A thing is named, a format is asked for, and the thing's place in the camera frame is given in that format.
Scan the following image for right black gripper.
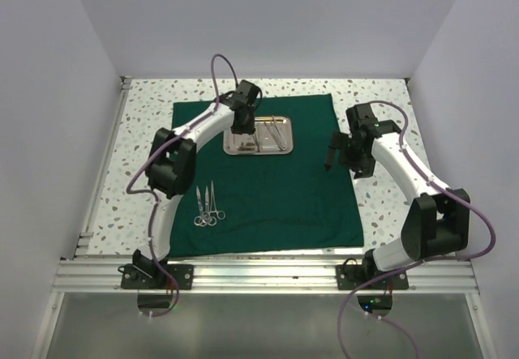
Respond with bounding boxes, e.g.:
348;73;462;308
325;130;375;180

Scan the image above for green surgical cloth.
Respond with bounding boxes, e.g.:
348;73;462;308
169;94;364;258

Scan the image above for steel ring forceps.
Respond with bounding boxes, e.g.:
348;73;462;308
209;182;226;220
203;187;217;226

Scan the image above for steel surgical scissors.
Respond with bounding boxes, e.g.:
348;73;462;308
194;186;208;227

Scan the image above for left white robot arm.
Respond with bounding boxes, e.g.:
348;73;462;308
127;80;263;288

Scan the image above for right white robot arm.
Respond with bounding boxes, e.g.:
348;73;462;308
324;103;470;288

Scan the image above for steel needle holder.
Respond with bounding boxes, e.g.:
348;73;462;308
271;116;288;151

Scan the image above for steel tweezers in tray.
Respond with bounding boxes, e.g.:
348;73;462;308
264;120;276;145

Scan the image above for stainless steel instrument tray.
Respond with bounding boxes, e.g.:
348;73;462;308
223;115;294;156

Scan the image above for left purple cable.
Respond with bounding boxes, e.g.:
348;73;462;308
126;53;240;318

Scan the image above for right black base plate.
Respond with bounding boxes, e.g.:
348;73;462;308
335;264;410;291

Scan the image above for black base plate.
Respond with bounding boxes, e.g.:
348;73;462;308
335;264;410;291
118;263;194;290

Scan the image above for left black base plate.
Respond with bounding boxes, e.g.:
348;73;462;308
118;263;194;290

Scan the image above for aluminium mounting rail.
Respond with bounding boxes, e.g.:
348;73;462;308
51;254;478;294

